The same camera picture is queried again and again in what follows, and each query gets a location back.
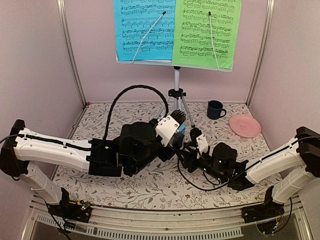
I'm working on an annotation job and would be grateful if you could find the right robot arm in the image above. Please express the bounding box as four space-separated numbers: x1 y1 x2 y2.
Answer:
176 126 320 218

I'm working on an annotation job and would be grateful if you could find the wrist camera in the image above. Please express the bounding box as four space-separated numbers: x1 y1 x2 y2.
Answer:
189 127 209 154
155 109 186 147

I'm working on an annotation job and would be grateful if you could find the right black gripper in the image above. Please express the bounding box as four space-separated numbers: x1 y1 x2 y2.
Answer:
176 142 226 183

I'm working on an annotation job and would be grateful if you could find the blue metronome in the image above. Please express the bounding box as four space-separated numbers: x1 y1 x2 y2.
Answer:
172 123 186 146

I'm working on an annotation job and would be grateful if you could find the green sheet music page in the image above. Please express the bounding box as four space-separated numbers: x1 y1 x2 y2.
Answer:
172 0 242 71

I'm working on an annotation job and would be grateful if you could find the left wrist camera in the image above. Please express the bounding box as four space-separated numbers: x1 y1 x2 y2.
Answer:
155 109 186 147

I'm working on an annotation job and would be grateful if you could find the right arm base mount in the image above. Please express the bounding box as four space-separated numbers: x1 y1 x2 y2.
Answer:
241 203 285 235

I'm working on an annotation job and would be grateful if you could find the light blue music stand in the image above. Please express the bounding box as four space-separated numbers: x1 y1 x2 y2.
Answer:
114 11 235 128

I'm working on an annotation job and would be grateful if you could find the front aluminium rail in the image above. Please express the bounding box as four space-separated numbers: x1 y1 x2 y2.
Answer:
21 196 314 240

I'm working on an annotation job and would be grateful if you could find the dark blue mug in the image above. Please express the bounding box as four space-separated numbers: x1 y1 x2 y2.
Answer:
206 100 227 120

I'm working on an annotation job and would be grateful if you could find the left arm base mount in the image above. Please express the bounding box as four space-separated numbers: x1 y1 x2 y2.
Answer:
48 188 92 223

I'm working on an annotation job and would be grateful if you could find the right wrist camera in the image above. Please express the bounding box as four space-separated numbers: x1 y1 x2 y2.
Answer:
189 127 209 154

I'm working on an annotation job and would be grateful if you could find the pink plate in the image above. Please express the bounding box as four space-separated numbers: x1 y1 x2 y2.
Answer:
229 114 261 138

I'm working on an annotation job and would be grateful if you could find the blue sheet music page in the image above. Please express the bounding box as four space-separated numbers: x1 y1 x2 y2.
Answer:
113 0 176 62

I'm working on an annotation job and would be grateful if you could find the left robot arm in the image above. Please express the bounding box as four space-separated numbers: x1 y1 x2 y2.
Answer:
0 109 186 217

